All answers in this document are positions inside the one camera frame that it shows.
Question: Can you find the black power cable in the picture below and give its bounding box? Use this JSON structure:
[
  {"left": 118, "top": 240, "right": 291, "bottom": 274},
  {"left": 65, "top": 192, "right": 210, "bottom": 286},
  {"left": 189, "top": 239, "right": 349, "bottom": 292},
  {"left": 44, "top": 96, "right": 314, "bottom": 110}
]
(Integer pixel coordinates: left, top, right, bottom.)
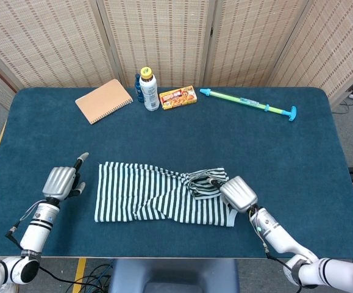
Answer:
[{"left": 331, "top": 99, "right": 353, "bottom": 115}]

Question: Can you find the green white striped T-shirt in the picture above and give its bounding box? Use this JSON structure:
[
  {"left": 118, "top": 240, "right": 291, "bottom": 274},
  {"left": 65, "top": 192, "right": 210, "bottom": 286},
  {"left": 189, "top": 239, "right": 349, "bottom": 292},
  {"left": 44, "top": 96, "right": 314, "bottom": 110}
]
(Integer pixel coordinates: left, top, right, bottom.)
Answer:
[{"left": 93, "top": 161, "right": 238, "bottom": 228}]

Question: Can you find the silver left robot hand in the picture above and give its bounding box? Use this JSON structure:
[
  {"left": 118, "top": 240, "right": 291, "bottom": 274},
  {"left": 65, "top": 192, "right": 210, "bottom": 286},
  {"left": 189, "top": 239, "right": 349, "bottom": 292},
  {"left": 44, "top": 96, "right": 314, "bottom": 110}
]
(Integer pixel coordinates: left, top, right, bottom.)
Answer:
[{"left": 41, "top": 151, "right": 90, "bottom": 201}]

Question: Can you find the white bottle yellow cap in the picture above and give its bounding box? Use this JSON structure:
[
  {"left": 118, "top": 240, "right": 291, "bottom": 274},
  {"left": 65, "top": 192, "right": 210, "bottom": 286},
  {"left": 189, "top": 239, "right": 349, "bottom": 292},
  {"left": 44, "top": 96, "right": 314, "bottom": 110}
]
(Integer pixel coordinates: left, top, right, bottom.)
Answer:
[{"left": 139, "top": 67, "right": 160, "bottom": 112}]

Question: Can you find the small blue bottle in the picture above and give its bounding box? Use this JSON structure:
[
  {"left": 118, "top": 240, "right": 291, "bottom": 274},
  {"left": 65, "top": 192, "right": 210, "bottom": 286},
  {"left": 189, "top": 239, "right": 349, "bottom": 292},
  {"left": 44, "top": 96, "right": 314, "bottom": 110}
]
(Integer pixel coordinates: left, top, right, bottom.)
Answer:
[{"left": 134, "top": 73, "right": 145, "bottom": 103}]

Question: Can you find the blue felt table cover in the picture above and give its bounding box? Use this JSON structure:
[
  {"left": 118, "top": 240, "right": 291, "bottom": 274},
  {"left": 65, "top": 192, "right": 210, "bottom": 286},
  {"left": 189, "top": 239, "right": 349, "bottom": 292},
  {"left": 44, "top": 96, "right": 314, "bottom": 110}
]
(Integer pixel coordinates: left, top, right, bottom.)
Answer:
[{"left": 0, "top": 87, "right": 353, "bottom": 259}]

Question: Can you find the green blue water gun toy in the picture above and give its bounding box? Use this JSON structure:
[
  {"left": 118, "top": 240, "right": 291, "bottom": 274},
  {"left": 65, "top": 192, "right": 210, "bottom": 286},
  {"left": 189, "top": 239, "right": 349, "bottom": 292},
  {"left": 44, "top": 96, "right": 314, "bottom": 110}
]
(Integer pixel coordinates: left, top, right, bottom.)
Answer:
[{"left": 199, "top": 87, "right": 298, "bottom": 123}]

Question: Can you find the yellow curry box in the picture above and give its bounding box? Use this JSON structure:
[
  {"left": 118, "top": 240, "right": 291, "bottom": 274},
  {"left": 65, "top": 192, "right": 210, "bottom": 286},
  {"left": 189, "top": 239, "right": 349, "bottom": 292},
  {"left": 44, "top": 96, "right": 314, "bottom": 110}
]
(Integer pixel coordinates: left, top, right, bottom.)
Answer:
[{"left": 159, "top": 85, "right": 199, "bottom": 110}]

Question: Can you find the blue floor cable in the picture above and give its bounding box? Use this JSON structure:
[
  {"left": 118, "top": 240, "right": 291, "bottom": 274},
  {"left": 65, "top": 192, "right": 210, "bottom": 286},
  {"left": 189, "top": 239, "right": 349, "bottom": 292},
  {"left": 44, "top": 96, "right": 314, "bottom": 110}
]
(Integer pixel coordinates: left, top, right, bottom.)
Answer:
[{"left": 87, "top": 259, "right": 116, "bottom": 288}]

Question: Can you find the tan spiral notebook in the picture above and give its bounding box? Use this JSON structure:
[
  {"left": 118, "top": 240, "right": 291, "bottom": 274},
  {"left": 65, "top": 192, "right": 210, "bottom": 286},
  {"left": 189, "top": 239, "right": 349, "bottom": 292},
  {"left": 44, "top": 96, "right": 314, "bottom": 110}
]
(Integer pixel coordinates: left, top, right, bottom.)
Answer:
[{"left": 74, "top": 78, "right": 134, "bottom": 125}]

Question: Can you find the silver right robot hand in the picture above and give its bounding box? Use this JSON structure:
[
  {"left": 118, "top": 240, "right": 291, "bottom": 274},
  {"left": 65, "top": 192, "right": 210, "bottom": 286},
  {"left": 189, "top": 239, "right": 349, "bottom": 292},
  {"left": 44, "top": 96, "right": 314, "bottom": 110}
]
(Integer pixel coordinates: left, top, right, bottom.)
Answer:
[{"left": 208, "top": 176, "right": 259, "bottom": 214}]

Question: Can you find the blue padded robot base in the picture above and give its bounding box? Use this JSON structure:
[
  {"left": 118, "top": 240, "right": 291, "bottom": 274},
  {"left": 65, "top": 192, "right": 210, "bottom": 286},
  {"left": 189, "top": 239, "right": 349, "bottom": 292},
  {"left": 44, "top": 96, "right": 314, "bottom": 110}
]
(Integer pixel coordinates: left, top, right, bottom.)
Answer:
[{"left": 108, "top": 259, "right": 240, "bottom": 293}]

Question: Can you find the black floor cable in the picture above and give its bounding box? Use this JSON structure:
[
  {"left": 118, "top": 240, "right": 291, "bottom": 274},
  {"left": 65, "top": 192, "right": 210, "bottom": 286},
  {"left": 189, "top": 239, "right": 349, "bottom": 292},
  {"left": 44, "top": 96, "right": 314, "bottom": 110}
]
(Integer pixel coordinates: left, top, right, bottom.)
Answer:
[{"left": 38, "top": 264, "right": 116, "bottom": 293}]

